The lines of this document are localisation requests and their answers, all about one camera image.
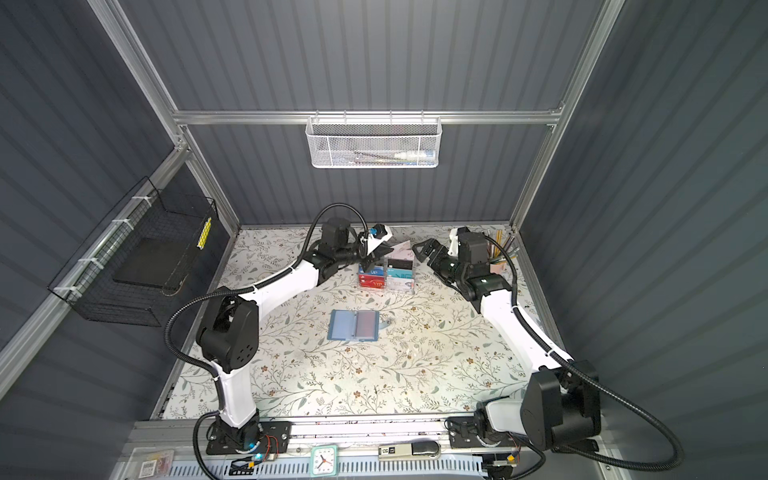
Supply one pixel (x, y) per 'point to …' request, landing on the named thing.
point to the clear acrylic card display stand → (395, 285)
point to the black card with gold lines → (401, 263)
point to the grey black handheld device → (418, 450)
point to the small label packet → (158, 463)
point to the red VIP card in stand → (371, 281)
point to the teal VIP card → (400, 273)
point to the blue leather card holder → (353, 325)
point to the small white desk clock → (324, 461)
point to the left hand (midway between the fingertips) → (389, 245)
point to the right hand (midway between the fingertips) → (424, 256)
